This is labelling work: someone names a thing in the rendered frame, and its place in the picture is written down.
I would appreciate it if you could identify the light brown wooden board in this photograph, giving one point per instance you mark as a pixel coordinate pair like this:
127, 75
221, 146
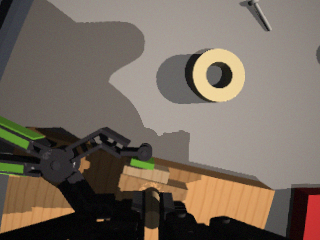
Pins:
211, 194

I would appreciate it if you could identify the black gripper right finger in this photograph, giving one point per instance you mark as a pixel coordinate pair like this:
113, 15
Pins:
175, 223

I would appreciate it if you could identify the cream ring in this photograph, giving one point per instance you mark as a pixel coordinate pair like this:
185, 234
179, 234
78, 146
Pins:
232, 67

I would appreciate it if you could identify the grey metal screw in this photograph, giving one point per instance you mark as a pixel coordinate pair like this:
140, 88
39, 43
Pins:
261, 14

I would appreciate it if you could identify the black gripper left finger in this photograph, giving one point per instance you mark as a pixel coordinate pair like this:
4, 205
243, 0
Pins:
127, 223

